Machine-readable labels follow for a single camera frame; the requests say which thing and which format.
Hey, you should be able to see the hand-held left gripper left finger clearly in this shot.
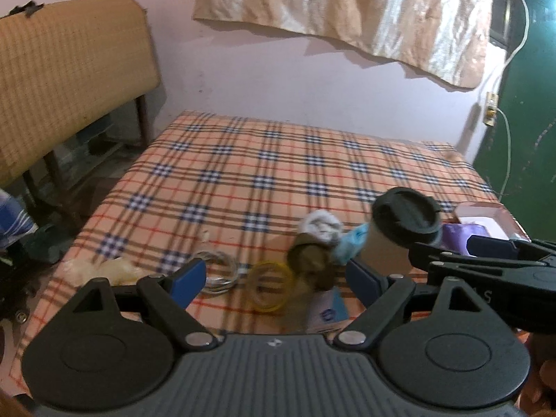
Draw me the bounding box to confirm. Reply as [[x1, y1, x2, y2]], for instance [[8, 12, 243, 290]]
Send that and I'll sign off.
[[69, 258, 220, 352]]

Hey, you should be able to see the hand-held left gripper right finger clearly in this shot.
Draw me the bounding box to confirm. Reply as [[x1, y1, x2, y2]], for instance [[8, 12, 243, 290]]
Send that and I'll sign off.
[[332, 258, 493, 352]]

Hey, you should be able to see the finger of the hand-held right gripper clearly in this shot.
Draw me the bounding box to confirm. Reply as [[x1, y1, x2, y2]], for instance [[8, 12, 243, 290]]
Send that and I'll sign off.
[[466, 235, 556, 258], [407, 241, 528, 270]]

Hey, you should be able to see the blue face mask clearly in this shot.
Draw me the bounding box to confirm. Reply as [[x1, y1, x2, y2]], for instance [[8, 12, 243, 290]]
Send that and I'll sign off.
[[334, 222, 371, 265]]

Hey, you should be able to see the beige cup with black lid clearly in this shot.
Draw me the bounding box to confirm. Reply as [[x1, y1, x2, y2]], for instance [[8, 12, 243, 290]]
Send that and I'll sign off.
[[360, 187, 444, 277]]

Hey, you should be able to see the white sock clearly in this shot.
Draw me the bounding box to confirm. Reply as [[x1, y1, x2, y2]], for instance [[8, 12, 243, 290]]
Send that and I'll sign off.
[[299, 210, 345, 244]]

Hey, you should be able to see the cream plastic bag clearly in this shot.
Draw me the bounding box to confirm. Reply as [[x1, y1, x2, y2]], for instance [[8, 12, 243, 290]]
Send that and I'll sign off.
[[63, 257, 151, 286]]

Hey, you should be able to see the person's right hand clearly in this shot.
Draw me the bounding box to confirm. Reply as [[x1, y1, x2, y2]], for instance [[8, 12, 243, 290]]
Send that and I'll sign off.
[[520, 334, 556, 417]]

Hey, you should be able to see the purple tissue pack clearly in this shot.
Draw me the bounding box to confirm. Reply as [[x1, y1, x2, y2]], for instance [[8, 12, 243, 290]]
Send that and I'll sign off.
[[441, 222, 490, 257]]

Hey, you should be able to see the small blue tissue pack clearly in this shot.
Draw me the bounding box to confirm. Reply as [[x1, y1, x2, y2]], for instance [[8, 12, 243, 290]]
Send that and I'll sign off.
[[304, 289, 349, 335]]

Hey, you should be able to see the yellow tape roll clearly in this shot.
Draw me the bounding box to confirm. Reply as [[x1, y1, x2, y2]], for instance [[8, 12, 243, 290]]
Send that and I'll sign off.
[[247, 261, 295, 314]]

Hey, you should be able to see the green door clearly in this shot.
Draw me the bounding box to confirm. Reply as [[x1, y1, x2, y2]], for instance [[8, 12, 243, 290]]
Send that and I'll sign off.
[[471, 0, 556, 244]]

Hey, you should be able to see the plaid blanket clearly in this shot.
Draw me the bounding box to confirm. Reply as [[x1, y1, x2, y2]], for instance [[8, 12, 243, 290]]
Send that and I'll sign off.
[[22, 111, 522, 345]]

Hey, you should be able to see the dark green cloth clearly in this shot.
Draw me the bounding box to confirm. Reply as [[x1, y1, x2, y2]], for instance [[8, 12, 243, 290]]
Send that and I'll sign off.
[[13, 223, 74, 265]]

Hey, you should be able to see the blue plaid cloth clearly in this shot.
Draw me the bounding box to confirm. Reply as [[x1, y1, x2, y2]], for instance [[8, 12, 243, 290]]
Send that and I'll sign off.
[[0, 189, 38, 249]]

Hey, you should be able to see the tan woven mat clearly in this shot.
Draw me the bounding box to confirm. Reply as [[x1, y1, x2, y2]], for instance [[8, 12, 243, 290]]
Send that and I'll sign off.
[[0, 0, 162, 187]]

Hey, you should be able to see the clear tape ring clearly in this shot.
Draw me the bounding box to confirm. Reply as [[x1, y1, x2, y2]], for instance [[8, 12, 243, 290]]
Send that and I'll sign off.
[[191, 250, 249, 297]]

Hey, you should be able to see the wall socket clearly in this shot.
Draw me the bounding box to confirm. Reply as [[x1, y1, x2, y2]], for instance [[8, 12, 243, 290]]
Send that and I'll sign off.
[[483, 91, 500, 127]]

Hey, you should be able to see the white cable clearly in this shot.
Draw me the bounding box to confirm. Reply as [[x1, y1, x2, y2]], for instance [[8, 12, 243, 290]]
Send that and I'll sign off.
[[496, 0, 531, 197]]

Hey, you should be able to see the dark window frame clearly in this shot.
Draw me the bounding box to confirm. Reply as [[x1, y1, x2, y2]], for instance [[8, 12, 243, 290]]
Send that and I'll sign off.
[[489, 0, 518, 49]]

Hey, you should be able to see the beige satin wall cloth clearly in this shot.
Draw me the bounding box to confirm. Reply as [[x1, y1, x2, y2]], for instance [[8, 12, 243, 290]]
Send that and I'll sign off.
[[193, 0, 496, 90]]

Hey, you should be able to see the black strap knot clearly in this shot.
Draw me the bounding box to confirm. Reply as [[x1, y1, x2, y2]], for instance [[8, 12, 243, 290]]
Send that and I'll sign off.
[[8, 2, 45, 19]]

